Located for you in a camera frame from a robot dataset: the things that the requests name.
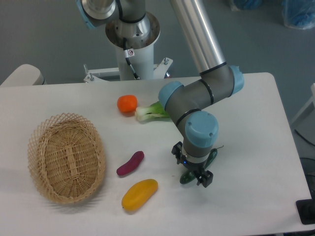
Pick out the white furniture frame right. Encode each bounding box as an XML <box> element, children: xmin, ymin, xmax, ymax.
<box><xmin>290</xmin><ymin>84</ymin><xmax>315</xmax><ymax>127</ymax></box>

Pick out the black floor cable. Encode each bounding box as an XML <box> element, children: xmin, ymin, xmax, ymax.
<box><xmin>294</xmin><ymin>128</ymin><xmax>315</xmax><ymax>146</ymax></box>

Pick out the blue plastic bag right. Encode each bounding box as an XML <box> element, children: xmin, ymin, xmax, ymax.
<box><xmin>282</xmin><ymin>0</ymin><xmax>315</xmax><ymax>30</ymax></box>

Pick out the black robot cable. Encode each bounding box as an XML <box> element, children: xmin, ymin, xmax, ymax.
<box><xmin>122</xmin><ymin>37</ymin><xmax>141</xmax><ymax>81</ymax></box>

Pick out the woven wicker basket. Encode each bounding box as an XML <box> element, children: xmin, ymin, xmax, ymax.
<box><xmin>28</xmin><ymin>113</ymin><xmax>105</xmax><ymax>204</ymax></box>

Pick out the dark green cucumber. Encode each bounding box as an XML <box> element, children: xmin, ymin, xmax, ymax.
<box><xmin>179</xmin><ymin>146</ymin><xmax>223</xmax><ymax>184</ymax></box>

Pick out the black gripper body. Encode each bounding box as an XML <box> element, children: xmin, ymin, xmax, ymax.
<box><xmin>179</xmin><ymin>149</ymin><xmax>209</xmax><ymax>175</ymax></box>

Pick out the white chair armrest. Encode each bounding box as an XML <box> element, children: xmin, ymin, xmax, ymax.
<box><xmin>0</xmin><ymin>64</ymin><xmax>47</xmax><ymax>88</ymax></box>

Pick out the purple sweet potato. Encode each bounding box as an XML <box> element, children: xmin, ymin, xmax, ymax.
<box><xmin>116</xmin><ymin>151</ymin><xmax>145</xmax><ymax>177</ymax></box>

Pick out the orange tangerine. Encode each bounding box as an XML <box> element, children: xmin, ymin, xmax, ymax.
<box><xmin>117</xmin><ymin>94</ymin><xmax>138</xmax><ymax>113</ymax></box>

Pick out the black device at edge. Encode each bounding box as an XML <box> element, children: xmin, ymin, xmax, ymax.
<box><xmin>296</xmin><ymin>199</ymin><xmax>315</xmax><ymax>225</ymax></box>

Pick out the yellow mango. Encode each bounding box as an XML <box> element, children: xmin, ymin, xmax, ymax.
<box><xmin>121</xmin><ymin>179</ymin><xmax>158</xmax><ymax>211</ymax></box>

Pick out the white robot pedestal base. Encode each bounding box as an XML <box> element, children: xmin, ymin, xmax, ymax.
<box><xmin>84</xmin><ymin>12</ymin><xmax>173</xmax><ymax>83</ymax></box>

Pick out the blue plastic bag middle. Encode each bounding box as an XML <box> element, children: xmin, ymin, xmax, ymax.
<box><xmin>228</xmin><ymin>0</ymin><xmax>263</xmax><ymax>11</ymax></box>

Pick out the blue plastic bag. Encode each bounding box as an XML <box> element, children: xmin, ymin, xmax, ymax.
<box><xmin>228</xmin><ymin>0</ymin><xmax>263</xmax><ymax>11</ymax></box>
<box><xmin>282</xmin><ymin>0</ymin><xmax>315</xmax><ymax>30</ymax></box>

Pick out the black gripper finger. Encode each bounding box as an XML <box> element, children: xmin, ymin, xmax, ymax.
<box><xmin>171</xmin><ymin>142</ymin><xmax>183</xmax><ymax>164</ymax></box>
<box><xmin>193</xmin><ymin>169</ymin><xmax>213</xmax><ymax>188</ymax></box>

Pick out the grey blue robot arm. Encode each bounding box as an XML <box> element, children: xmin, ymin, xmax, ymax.
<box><xmin>76</xmin><ymin>0</ymin><xmax>244</xmax><ymax>187</ymax></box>

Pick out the green bok choy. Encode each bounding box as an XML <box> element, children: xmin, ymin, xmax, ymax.
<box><xmin>135</xmin><ymin>101</ymin><xmax>169</xmax><ymax>122</ymax></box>

